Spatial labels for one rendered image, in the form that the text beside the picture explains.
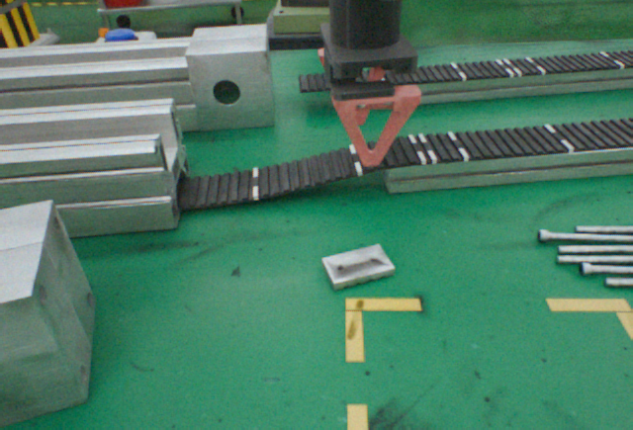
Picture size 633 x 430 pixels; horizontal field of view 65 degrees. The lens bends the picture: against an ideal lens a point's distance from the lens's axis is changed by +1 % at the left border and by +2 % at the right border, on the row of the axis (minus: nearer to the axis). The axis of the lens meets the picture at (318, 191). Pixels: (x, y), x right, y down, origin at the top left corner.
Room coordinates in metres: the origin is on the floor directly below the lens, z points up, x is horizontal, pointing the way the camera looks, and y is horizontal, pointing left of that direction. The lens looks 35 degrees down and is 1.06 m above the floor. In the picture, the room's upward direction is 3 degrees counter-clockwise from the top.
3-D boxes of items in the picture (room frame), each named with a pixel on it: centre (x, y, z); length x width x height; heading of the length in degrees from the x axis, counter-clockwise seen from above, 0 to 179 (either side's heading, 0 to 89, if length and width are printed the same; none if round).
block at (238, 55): (0.60, 0.10, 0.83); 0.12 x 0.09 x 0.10; 3
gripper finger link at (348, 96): (0.38, -0.05, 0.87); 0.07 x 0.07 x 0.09; 4
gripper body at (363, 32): (0.40, -0.04, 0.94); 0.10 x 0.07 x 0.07; 4
